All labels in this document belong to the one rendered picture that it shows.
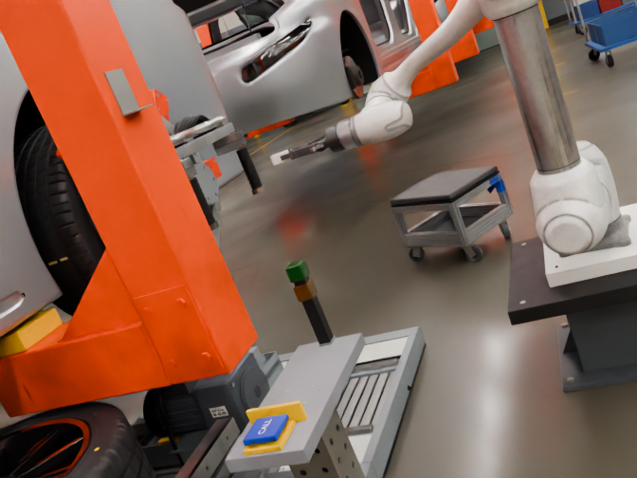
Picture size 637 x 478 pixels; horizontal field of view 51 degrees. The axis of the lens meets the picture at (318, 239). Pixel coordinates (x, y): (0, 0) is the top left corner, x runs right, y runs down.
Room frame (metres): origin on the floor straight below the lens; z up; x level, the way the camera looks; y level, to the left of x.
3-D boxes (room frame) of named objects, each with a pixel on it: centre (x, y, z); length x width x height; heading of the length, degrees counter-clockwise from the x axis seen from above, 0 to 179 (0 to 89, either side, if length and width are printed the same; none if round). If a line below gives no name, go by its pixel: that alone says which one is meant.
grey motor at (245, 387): (1.74, 0.49, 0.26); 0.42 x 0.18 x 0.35; 66
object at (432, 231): (3.01, -0.63, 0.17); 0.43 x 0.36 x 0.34; 32
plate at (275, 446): (1.14, 0.22, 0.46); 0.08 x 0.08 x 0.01; 66
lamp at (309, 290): (1.47, 0.07, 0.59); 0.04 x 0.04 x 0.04; 66
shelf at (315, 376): (1.29, 0.15, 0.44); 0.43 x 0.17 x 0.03; 156
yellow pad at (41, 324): (1.65, 0.79, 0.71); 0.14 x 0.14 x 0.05; 66
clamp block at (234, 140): (2.11, 0.15, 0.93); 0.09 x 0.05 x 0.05; 66
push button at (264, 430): (1.14, 0.22, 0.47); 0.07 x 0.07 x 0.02; 66
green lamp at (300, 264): (1.47, 0.07, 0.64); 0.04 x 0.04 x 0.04; 66
